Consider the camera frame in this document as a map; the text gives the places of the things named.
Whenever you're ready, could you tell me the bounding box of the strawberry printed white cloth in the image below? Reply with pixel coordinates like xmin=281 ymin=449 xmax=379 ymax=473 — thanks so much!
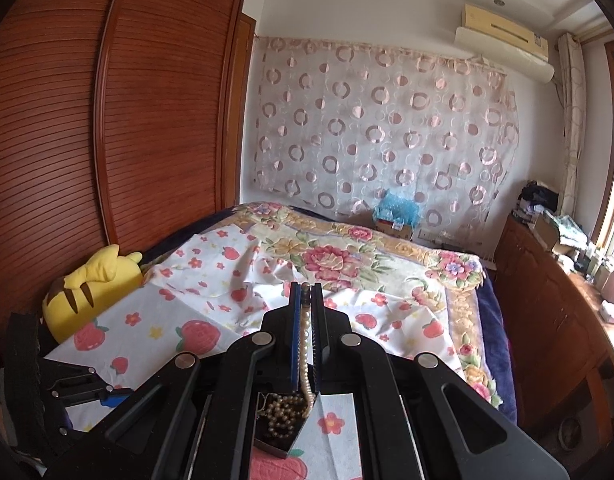
xmin=42 ymin=222 xmax=460 ymax=480

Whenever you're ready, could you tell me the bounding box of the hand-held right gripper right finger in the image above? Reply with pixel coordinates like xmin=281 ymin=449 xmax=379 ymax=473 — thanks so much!
xmin=309 ymin=282 xmax=570 ymax=480

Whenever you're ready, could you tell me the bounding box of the floral printed blanket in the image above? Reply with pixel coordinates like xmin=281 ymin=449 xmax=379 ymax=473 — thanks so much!
xmin=227 ymin=201 xmax=506 ymax=409

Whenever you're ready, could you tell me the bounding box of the patterned window curtain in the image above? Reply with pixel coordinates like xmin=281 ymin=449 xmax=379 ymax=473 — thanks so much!
xmin=557 ymin=32 xmax=588 ymax=219

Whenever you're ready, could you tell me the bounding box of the dark slipper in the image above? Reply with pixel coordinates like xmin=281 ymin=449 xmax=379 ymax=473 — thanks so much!
xmin=558 ymin=417 xmax=584 ymax=452

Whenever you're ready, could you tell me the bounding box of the small cardboard box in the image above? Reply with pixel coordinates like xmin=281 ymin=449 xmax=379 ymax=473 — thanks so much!
xmin=376 ymin=219 xmax=414 ymax=241

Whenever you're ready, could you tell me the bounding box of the black cardboard box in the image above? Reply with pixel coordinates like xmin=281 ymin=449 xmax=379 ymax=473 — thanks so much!
xmin=253 ymin=392 xmax=309 ymax=461

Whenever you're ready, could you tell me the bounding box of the brown wooden slatted wardrobe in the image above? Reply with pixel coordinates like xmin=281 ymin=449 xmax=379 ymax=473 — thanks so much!
xmin=0 ymin=0 xmax=258 ymax=356

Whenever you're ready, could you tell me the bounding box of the blue plastic bag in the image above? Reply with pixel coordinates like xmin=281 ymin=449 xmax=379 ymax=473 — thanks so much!
xmin=373 ymin=188 xmax=421 ymax=226

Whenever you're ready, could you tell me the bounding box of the circle patterned wall curtain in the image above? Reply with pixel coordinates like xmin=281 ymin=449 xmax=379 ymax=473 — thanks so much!
xmin=252 ymin=36 xmax=520 ymax=222

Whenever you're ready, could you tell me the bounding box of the pile of dark clothes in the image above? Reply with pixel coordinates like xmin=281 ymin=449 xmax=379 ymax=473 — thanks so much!
xmin=517 ymin=182 xmax=560 ymax=224

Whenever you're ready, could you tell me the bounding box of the white air conditioner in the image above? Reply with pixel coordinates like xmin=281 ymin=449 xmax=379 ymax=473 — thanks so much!
xmin=454 ymin=4 xmax=556 ymax=84

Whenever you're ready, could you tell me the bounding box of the white pearl necklace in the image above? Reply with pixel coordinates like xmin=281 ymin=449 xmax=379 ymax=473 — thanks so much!
xmin=264 ymin=285 xmax=321 ymax=442

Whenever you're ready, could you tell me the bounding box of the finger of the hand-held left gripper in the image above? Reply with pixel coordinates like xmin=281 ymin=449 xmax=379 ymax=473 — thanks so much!
xmin=40 ymin=359 xmax=134 ymax=411
xmin=4 ymin=312 xmax=46 ymax=442

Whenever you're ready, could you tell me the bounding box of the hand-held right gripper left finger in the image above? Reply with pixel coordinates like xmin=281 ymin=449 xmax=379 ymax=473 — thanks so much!
xmin=52 ymin=282 xmax=308 ymax=480

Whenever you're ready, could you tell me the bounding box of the yellow plush toy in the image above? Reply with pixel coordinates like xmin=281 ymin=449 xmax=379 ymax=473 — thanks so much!
xmin=42 ymin=244 xmax=144 ymax=343

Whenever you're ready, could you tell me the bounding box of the long wooden cabinet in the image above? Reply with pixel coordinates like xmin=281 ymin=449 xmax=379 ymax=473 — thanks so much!
xmin=494 ymin=212 xmax=614 ymax=441

